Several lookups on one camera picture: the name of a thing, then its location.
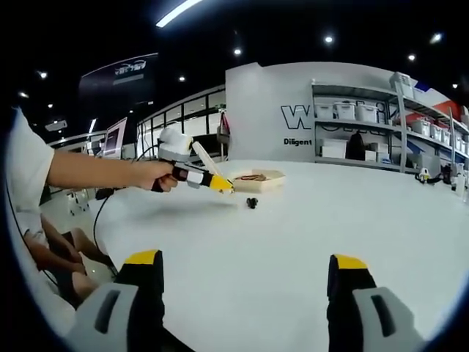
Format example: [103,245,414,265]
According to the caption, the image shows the white ceiling projector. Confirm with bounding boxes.
[43,119,69,133]

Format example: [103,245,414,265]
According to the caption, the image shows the dark hanging banner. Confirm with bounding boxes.
[78,52,159,111]

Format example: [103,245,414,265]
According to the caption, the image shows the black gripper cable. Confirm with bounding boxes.
[92,145,162,274]

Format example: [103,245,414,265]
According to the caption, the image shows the row of white storage bins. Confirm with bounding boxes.
[315,71,469,147]

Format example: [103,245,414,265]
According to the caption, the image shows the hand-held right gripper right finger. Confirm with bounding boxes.
[325,253,426,352]

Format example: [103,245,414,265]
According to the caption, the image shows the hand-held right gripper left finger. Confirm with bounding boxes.
[64,249,166,352]

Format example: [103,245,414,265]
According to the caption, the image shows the pile of snack packets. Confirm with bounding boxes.
[234,173,268,183]

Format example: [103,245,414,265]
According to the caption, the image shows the white lettered partition panel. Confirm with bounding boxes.
[225,61,400,162]

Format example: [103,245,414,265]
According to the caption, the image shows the white cardboard boxes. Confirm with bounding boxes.
[320,138,348,160]

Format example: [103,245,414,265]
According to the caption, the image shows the grey metal shelving rack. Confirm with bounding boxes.
[310,71,469,175]

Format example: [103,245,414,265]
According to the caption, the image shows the glass office partition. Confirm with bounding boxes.
[136,84,227,162]

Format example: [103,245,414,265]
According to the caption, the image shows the tilted display screen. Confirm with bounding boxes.
[102,116,129,158]

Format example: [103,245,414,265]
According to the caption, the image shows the small yellow black device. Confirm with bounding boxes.
[415,166,445,186]

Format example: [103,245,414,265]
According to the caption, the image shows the hanging bag on stand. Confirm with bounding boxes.
[216,109,231,161]

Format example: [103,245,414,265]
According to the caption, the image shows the group of ceiling spotlights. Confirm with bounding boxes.
[18,32,461,114]

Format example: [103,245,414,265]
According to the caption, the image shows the person's left hand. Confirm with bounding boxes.
[136,160,180,194]

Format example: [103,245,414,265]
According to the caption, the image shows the cream food container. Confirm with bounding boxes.
[232,168,287,194]

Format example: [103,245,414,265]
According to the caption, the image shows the person's white shirt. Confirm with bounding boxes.
[5,108,56,235]

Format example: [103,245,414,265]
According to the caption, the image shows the white food tongs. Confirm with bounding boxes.
[191,140,236,196]

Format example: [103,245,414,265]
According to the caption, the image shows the black backpack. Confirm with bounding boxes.
[346,131,366,161]

